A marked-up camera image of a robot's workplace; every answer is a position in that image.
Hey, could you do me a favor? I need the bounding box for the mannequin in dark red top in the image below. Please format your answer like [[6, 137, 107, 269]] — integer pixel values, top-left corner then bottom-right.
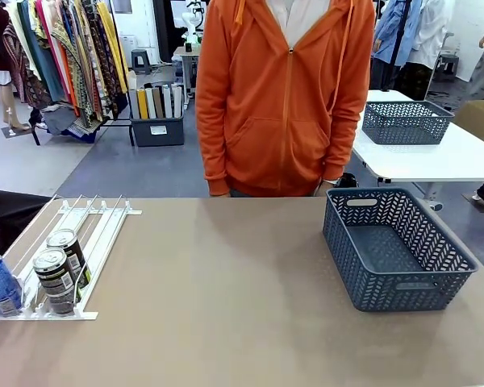
[[0, 0, 32, 134]]

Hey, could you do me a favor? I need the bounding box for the grey bin with fabric rolls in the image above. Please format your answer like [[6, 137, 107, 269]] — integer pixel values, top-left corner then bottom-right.
[[127, 81, 186, 148]]

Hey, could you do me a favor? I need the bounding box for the clothes rack with colourful garments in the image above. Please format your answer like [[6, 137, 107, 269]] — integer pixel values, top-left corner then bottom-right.
[[6, 0, 135, 147]]

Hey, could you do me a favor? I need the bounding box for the blue-grey plastic woven basket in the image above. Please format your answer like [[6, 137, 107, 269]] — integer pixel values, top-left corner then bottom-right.
[[361, 100, 456, 146], [322, 186, 479, 314]]

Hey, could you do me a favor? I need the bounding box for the blue shirt on hanger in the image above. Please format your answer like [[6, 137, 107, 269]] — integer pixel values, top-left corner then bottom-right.
[[372, 0, 428, 69]]

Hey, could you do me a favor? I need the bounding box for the black cloth cover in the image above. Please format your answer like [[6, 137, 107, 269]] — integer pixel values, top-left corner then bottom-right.
[[0, 189, 54, 256]]

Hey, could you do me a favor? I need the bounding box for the brown cardboard box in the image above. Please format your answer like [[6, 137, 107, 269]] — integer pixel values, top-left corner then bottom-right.
[[453, 99, 484, 151]]

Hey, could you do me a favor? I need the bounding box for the black Pepsi can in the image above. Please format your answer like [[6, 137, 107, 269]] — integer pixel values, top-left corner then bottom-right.
[[32, 247, 84, 316], [45, 228, 94, 292]]

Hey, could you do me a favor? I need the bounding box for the white table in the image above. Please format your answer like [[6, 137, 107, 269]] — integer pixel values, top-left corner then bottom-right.
[[352, 89, 484, 202]]

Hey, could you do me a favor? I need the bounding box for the white wire can dispenser rack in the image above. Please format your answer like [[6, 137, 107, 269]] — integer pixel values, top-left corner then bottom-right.
[[0, 194, 144, 323]]

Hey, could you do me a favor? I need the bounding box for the grey plastic step stool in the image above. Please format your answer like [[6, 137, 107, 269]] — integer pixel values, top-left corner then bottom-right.
[[130, 48, 152, 76], [438, 52, 461, 78]]

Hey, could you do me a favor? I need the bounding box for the white garment on hanger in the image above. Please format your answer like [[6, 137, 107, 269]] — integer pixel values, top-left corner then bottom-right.
[[406, 0, 455, 70]]

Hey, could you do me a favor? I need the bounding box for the person in orange hoodie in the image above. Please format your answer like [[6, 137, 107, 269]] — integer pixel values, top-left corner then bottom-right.
[[194, 0, 377, 198]]

